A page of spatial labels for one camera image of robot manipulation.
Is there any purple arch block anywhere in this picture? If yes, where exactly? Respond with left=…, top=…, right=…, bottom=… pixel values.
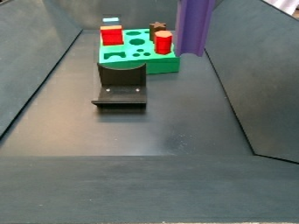
left=175, top=0, right=217, bottom=57

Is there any green shape sorter board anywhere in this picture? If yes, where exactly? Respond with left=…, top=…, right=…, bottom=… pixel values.
left=98, top=29, right=181, bottom=74

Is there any red hexagonal prism block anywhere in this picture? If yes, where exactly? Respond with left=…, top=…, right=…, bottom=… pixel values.
left=154, top=31, right=174, bottom=54

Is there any red rectangular block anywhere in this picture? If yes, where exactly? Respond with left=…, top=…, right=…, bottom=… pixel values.
left=100, top=25, right=124, bottom=46

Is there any brown star block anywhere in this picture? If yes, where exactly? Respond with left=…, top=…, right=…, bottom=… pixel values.
left=150, top=22, right=167, bottom=41

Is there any light blue cube block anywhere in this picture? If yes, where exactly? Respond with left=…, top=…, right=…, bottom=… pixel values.
left=103, top=17, right=119, bottom=23

